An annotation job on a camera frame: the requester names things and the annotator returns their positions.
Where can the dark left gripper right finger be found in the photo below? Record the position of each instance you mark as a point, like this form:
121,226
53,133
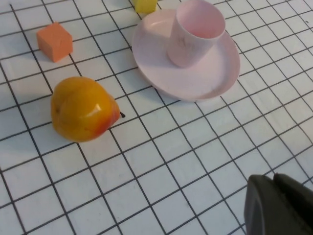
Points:
298,193

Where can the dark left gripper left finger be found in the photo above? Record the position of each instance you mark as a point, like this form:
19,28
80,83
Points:
264,210

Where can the pink plastic cup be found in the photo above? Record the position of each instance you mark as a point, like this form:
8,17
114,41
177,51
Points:
185,49

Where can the pink round plate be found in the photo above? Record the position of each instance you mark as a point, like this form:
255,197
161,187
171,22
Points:
195,80

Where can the yellow orange toy pear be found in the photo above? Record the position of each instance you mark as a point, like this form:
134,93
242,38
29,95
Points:
83,110

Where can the yellow foam cube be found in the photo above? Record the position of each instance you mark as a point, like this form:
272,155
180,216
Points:
144,5

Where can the orange foam cube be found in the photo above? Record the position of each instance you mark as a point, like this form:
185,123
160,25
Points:
55,42

